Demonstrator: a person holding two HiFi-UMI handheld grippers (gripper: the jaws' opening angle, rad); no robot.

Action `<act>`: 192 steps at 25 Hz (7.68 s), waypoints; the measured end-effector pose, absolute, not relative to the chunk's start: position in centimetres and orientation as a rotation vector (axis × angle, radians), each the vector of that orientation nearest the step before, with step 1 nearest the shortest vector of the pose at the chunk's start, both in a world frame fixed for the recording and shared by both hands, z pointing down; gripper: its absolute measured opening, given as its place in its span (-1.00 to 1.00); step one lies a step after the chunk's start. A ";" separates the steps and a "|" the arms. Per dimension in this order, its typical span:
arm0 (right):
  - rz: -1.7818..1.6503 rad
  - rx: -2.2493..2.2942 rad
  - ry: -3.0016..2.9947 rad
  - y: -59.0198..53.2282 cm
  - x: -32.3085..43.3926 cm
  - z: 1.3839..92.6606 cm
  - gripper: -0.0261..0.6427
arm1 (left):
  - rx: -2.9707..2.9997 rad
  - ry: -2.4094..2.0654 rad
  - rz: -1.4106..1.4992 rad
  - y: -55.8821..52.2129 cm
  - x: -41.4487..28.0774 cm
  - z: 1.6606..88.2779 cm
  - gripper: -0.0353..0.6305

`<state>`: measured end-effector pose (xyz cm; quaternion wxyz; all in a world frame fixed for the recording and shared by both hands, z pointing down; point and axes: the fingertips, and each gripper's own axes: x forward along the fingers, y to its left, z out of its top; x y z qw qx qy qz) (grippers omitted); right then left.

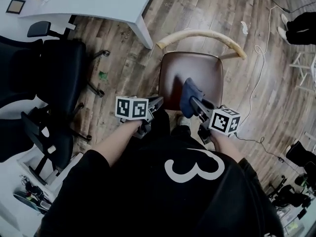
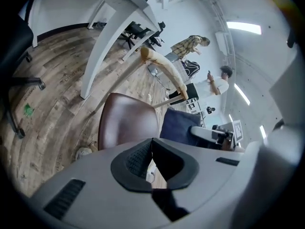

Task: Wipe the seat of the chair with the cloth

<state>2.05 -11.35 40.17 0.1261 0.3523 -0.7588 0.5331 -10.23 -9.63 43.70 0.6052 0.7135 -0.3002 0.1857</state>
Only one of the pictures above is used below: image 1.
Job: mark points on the green scrap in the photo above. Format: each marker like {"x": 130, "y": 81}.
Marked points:
{"x": 103, "y": 75}

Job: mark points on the white desk frame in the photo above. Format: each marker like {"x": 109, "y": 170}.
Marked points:
{"x": 61, "y": 174}

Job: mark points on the wooden chair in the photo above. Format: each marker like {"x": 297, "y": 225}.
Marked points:
{"x": 192, "y": 68}

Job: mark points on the white stool patterned top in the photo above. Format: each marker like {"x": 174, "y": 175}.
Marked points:
{"x": 304, "y": 68}

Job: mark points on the person's black trousers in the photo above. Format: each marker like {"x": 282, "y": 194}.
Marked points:
{"x": 161, "y": 125}

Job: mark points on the black office chair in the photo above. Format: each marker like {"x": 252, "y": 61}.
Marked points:
{"x": 61, "y": 68}
{"x": 56, "y": 144}

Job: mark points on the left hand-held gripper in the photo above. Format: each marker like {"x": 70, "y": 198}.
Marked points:
{"x": 132, "y": 107}

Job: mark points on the brown picture frame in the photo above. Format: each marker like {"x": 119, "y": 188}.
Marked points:
{"x": 15, "y": 6}

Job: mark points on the person's right forearm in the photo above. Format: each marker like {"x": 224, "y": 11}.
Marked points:
{"x": 227, "y": 147}

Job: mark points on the person's left forearm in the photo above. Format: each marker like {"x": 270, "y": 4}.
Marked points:
{"x": 116, "y": 144}

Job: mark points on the person's black shirt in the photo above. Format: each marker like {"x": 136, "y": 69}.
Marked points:
{"x": 160, "y": 201}

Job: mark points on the blue-grey wiping cloth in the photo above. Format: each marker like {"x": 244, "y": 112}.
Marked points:
{"x": 187, "y": 95}

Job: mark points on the black wheeled equipment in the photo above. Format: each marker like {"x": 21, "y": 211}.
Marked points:
{"x": 288, "y": 194}

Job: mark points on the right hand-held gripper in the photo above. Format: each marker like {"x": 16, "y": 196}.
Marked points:
{"x": 224, "y": 121}

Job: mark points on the white paper scrap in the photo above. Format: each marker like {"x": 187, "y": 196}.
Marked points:
{"x": 244, "y": 27}

